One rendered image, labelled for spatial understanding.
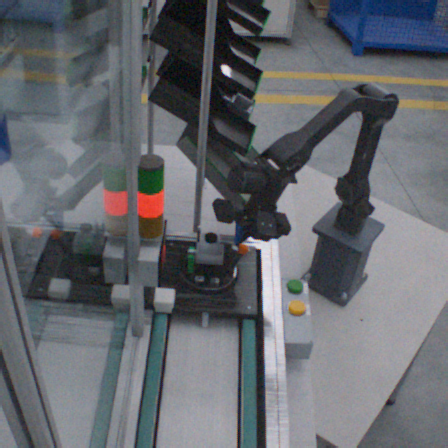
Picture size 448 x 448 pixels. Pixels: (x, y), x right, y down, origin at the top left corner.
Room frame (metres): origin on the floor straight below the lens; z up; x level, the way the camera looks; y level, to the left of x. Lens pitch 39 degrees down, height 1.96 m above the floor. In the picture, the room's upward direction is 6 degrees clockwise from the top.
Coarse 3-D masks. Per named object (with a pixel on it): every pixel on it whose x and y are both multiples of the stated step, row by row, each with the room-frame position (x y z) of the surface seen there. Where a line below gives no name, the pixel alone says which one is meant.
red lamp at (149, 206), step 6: (138, 192) 0.80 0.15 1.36; (162, 192) 0.80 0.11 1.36; (138, 198) 0.79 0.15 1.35; (144, 198) 0.79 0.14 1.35; (150, 198) 0.79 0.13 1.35; (156, 198) 0.79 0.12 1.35; (162, 198) 0.80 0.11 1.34; (138, 204) 0.79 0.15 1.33; (144, 204) 0.79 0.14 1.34; (150, 204) 0.79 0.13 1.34; (156, 204) 0.79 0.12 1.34; (162, 204) 0.80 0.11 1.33; (138, 210) 0.79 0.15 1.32; (144, 210) 0.79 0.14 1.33; (150, 210) 0.79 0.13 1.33; (156, 210) 0.79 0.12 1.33; (162, 210) 0.80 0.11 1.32; (144, 216) 0.79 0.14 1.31; (150, 216) 0.79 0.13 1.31; (156, 216) 0.79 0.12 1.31
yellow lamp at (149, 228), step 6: (138, 216) 0.80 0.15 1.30; (162, 216) 0.81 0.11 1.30; (144, 222) 0.79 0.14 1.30; (150, 222) 0.79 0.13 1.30; (156, 222) 0.79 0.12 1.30; (162, 222) 0.81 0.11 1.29; (144, 228) 0.79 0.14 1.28; (150, 228) 0.79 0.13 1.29; (156, 228) 0.79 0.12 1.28; (162, 228) 0.81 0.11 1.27; (144, 234) 0.79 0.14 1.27; (150, 234) 0.79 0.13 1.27; (156, 234) 0.79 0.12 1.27
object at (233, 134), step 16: (176, 64) 1.36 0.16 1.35; (160, 80) 1.24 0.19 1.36; (176, 80) 1.36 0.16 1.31; (192, 80) 1.36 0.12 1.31; (160, 96) 1.24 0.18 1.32; (176, 96) 1.23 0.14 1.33; (192, 96) 1.23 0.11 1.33; (176, 112) 1.23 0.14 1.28; (192, 112) 1.23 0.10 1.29; (208, 112) 1.22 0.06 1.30; (224, 112) 1.35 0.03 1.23; (208, 128) 1.22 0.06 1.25; (224, 128) 1.28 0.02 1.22; (240, 128) 1.32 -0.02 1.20; (256, 128) 1.32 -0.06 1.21; (224, 144) 1.22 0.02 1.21; (240, 144) 1.25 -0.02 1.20
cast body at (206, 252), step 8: (200, 240) 1.00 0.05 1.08; (208, 240) 0.99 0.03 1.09; (216, 240) 1.00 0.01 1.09; (200, 248) 0.98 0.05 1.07; (208, 248) 0.98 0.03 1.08; (216, 248) 0.98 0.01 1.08; (200, 256) 0.98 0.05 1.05; (208, 256) 0.98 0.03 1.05; (216, 256) 0.98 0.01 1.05; (216, 264) 0.98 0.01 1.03
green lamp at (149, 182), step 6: (162, 168) 0.80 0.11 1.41; (138, 174) 0.79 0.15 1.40; (144, 174) 0.79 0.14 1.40; (150, 174) 0.79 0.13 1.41; (156, 174) 0.79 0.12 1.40; (162, 174) 0.80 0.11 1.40; (138, 180) 0.79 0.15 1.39; (144, 180) 0.79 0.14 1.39; (150, 180) 0.79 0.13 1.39; (156, 180) 0.79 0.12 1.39; (162, 180) 0.80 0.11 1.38; (138, 186) 0.79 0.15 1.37; (144, 186) 0.79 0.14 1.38; (150, 186) 0.79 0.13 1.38; (156, 186) 0.79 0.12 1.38; (162, 186) 0.80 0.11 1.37; (144, 192) 0.79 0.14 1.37; (150, 192) 0.79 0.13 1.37; (156, 192) 0.79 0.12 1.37
